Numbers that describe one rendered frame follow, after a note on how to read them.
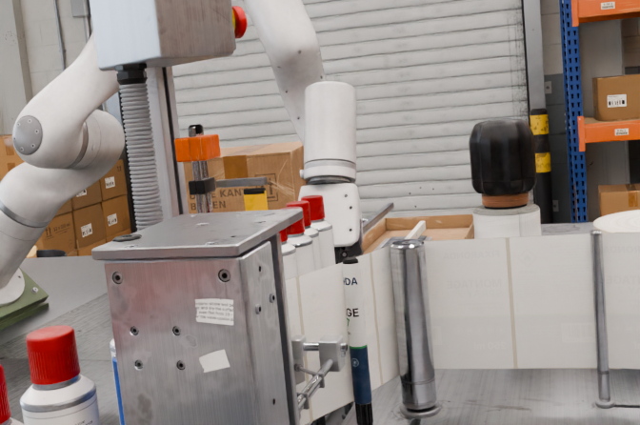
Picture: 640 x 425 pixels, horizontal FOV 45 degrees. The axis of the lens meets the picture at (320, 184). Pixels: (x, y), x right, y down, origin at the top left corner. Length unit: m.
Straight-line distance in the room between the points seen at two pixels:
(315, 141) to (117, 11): 0.42
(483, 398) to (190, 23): 0.52
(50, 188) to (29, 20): 5.16
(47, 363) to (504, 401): 0.51
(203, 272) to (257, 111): 5.16
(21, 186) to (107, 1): 0.68
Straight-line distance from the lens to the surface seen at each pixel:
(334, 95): 1.22
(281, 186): 1.61
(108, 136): 1.54
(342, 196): 1.19
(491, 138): 0.98
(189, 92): 5.85
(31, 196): 1.56
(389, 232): 2.15
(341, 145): 1.20
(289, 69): 1.28
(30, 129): 1.47
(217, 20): 0.88
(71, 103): 1.45
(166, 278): 0.53
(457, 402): 0.90
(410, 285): 0.82
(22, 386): 1.31
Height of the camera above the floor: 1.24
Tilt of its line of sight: 7 degrees down
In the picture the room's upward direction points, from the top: 5 degrees counter-clockwise
